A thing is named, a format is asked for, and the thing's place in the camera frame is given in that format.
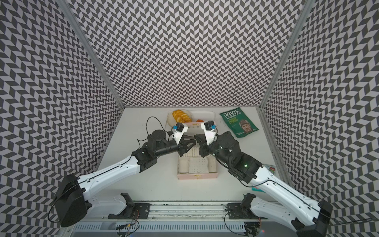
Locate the pink jewelry box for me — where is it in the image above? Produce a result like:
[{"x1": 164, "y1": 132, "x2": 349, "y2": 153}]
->
[{"x1": 177, "y1": 127, "x2": 218, "y2": 180}]

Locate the metal base rail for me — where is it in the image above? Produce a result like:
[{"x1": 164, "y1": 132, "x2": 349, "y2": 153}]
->
[{"x1": 70, "y1": 201, "x2": 311, "y2": 237}]

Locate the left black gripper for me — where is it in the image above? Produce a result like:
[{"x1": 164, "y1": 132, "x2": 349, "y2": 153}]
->
[{"x1": 155, "y1": 135, "x2": 197, "y2": 158}]

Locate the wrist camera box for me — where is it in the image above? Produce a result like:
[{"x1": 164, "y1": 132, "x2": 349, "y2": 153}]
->
[
  {"x1": 201, "y1": 120, "x2": 217, "y2": 146},
  {"x1": 173, "y1": 122, "x2": 188, "y2": 145}
]

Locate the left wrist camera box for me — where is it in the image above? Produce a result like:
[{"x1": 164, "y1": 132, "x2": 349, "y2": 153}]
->
[{"x1": 173, "y1": 122, "x2": 188, "y2": 145}]

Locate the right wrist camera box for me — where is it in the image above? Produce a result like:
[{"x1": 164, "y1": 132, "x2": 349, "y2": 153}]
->
[{"x1": 201, "y1": 120, "x2": 217, "y2": 146}]

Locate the teal candy packet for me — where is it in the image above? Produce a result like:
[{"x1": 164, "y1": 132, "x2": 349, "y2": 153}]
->
[{"x1": 250, "y1": 166, "x2": 276, "y2": 192}]

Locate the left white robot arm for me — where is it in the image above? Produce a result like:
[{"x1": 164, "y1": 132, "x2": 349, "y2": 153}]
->
[{"x1": 52, "y1": 130, "x2": 196, "y2": 227}]

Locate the white rectangular tray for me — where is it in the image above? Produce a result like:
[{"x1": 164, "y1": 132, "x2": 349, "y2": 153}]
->
[{"x1": 166, "y1": 110, "x2": 216, "y2": 129}]

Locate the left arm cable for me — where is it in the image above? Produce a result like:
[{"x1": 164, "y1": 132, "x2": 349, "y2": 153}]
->
[{"x1": 136, "y1": 116, "x2": 175, "y2": 143}]

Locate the green crisps bag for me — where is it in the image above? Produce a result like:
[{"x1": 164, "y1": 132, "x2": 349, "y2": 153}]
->
[{"x1": 220, "y1": 107, "x2": 259, "y2": 138}]

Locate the yellow braided bread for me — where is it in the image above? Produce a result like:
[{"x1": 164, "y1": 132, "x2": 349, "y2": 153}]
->
[{"x1": 172, "y1": 110, "x2": 192, "y2": 123}]

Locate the cream round plate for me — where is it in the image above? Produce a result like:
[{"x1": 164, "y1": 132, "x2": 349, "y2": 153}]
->
[{"x1": 167, "y1": 109, "x2": 193, "y2": 126}]

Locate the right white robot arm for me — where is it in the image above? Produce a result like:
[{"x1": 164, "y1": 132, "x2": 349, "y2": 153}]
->
[{"x1": 195, "y1": 132, "x2": 333, "y2": 237}]

